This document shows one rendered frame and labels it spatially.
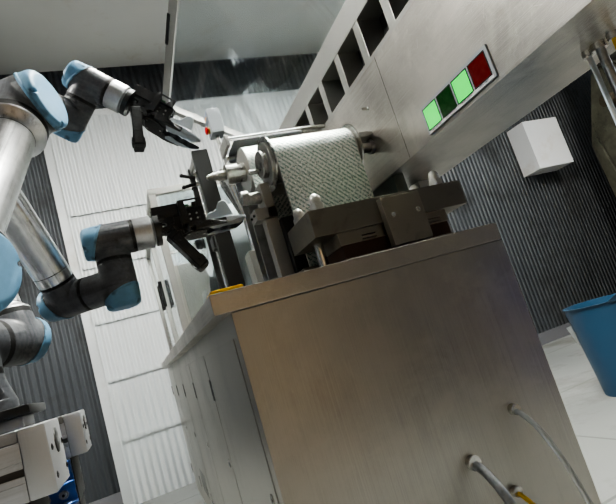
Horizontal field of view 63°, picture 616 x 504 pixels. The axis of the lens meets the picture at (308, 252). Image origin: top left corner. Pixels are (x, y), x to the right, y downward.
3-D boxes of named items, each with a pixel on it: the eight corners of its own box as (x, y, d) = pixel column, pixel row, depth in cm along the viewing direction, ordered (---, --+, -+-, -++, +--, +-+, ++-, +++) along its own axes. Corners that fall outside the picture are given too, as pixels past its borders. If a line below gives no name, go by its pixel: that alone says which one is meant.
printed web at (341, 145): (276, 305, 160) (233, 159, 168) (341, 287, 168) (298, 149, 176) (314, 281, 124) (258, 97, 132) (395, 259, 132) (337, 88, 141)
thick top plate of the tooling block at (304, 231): (294, 256, 120) (287, 232, 121) (431, 223, 134) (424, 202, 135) (315, 237, 105) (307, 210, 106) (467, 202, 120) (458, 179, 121)
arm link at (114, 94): (101, 96, 124) (103, 113, 132) (119, 105, 125) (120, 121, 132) (116, 73, 127) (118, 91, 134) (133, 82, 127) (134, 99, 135)
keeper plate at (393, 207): (391, 247, 110) (375, 201, 112) (429, 238, 114) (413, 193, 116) (396, 244, 108) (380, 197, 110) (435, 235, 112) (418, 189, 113)
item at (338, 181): (300, 236, 126) (279, 169, 129) (380, 218, 135) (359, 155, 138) (300, 236, 126) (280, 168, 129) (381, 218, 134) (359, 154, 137)
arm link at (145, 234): (138, 246, 110) (138, 255, 117) (159, 241, 111) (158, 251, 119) (130, 214, 111) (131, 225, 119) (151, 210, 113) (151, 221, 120)
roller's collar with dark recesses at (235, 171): (226, 187, 160) (221, 169, 161) (244, 184, 162) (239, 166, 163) (230, 180, 154) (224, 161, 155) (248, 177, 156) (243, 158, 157)
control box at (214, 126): (205, 141, 195) (199, 118, 196) (222, 139, 197) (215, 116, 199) (208, 132, 188) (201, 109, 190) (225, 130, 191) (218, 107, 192)
